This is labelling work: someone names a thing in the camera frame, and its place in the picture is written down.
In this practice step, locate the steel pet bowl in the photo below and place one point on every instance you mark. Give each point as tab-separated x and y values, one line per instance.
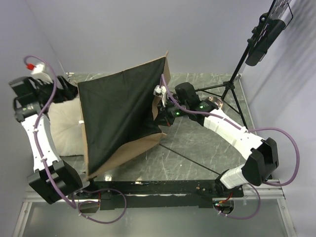
216	101

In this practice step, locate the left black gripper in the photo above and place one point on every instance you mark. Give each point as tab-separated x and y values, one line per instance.
68	92

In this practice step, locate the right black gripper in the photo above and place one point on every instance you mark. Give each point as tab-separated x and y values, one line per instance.
163	117

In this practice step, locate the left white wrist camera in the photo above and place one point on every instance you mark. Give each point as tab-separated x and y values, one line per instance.
39	72

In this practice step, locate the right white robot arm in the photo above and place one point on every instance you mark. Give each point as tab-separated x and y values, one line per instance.
261	157

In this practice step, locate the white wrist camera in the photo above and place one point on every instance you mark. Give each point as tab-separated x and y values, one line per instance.
161	92
39	72

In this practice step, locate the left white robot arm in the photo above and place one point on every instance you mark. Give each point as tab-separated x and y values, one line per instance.
53	179

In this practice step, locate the tan fabric pet tent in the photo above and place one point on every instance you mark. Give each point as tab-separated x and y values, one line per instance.
118	111

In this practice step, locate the black tripod stand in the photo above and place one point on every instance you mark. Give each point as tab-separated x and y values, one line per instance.
230	85

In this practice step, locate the aluminium frame rail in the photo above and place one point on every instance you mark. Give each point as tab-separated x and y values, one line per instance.
264	190

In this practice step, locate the white fluffy cushion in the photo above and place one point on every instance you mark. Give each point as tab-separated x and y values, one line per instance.
66	128

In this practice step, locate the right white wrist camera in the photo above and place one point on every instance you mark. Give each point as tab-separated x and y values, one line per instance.
161	92

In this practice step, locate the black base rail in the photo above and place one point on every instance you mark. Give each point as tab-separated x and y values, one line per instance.
113	199

